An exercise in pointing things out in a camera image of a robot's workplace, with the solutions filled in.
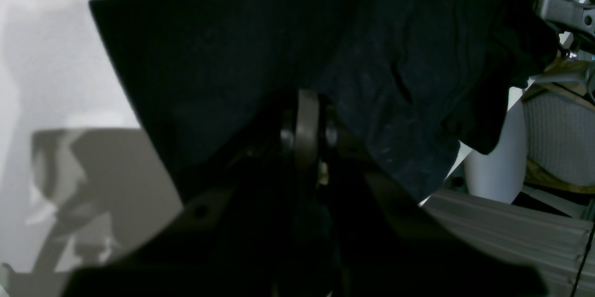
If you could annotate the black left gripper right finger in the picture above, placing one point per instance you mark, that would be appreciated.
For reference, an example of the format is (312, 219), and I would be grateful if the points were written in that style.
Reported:
(391, 247)

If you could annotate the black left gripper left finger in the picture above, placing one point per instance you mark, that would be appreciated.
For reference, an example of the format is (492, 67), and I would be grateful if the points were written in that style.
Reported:
(241, 237)

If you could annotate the black t-shirt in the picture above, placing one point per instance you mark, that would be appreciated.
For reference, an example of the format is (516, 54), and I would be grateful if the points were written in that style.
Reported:
(412, 79)

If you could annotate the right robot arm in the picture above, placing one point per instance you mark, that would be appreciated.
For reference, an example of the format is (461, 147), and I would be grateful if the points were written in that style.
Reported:
(575, 17)

